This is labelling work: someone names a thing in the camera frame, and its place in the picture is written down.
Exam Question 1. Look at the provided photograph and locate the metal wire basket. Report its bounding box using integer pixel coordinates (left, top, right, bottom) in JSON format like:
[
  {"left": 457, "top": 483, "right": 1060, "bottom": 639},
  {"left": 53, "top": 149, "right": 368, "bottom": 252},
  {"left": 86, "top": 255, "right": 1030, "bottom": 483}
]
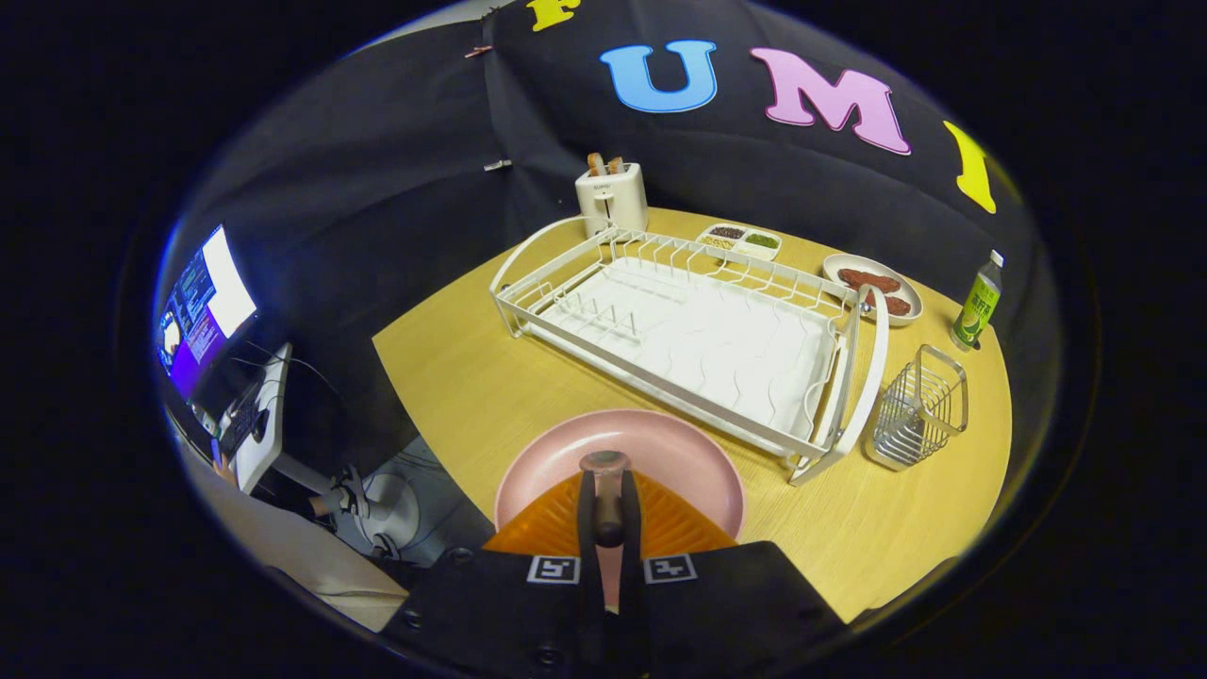
[{"left": 865, "top": 344, "right": 970, "bottom": 472}]

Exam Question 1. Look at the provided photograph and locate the green label drink bottle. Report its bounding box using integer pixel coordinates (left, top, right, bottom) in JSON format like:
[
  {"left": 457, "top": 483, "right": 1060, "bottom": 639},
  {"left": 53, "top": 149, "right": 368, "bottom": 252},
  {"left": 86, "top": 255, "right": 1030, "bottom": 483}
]
[{"left": 950, "top": 249, "right": 1006, "bottom": 353}]

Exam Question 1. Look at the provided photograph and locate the beige cloth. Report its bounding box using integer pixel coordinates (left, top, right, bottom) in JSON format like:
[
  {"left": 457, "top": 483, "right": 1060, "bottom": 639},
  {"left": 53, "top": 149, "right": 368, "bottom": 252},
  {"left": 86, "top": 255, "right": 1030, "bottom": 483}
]
[{"left": 184, "top": 457, "right": 411, "bottom": 635}]

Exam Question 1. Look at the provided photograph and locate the computer monitor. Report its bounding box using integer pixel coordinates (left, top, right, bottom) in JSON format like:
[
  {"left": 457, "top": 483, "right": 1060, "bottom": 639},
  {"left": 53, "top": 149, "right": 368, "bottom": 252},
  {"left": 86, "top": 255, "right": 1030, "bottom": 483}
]
[{"left": 156, "top": 224, "right": 260, "bottom": 406}]

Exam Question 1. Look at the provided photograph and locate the black backdrop cloth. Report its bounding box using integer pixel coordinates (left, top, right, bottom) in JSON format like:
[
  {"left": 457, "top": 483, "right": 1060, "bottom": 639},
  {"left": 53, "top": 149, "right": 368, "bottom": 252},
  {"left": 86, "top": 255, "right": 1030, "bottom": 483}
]
[{"left": 156, "top": 0, "right": 1048, "bottom": 472}]

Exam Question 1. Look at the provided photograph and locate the white divided grain dish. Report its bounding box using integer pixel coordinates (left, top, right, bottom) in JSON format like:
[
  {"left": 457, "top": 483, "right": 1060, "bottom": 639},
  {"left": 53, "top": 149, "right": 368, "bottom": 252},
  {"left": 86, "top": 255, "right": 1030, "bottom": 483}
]
[{"left": 696, "top": 223, "right": 783, "bottom": 262}]

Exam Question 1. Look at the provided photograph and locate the black keyboard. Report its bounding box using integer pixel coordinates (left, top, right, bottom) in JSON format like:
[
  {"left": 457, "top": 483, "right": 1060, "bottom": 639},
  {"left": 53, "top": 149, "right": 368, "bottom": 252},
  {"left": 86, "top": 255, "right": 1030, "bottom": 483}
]
[{"left": 217, "top": 391, "right": 272, "bottom": 458}]

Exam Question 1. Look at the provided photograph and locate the white toaster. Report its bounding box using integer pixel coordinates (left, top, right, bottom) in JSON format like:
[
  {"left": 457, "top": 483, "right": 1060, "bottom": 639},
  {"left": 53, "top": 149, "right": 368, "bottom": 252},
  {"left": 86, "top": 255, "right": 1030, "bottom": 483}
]
[{"left": 575, "top": 162, "right": 650, "bottom": 241}]

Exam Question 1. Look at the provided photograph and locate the pink plate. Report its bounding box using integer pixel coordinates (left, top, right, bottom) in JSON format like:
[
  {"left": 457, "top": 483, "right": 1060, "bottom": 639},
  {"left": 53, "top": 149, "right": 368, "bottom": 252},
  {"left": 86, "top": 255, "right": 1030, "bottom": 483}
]
[{"left": 493, "top": 408, "right": 746, "bottom": 609}]

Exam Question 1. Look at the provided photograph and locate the white wire dish rack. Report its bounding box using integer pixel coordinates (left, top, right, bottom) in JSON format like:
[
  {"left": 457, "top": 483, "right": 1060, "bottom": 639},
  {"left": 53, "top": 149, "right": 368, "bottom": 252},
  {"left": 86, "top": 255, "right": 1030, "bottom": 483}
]
[{"left": 488, "top": 215, "right": 891, "bottom": 488}]

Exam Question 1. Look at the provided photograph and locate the white plate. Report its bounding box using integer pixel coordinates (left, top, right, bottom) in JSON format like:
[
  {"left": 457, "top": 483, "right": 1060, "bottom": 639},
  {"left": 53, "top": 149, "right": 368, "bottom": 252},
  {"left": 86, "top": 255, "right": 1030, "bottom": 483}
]
[{"left": 822, "top": 253, "right": 924, "bottom": 327}]

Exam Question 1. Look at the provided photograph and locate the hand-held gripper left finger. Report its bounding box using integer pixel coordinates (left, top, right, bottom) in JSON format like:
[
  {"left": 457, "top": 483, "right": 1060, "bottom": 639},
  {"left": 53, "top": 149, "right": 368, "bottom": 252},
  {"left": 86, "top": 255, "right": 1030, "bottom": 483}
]
[{"left": 380, "top": 469, "right": 609, "bottom": 679}]

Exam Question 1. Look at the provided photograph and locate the white stand base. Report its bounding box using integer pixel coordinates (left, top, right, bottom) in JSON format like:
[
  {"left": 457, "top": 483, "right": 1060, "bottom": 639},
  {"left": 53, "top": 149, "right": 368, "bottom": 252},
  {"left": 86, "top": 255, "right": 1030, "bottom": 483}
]
[{"left": 330, "top": 467, "right": 422, "bottom": 559}]

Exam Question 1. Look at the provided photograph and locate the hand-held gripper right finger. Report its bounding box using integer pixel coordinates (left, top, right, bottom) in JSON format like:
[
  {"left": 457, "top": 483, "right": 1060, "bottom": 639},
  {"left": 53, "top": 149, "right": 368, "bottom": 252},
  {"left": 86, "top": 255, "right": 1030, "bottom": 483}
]
[{"left": 618, "top": 469, "right": 847, "bottom": 679}]

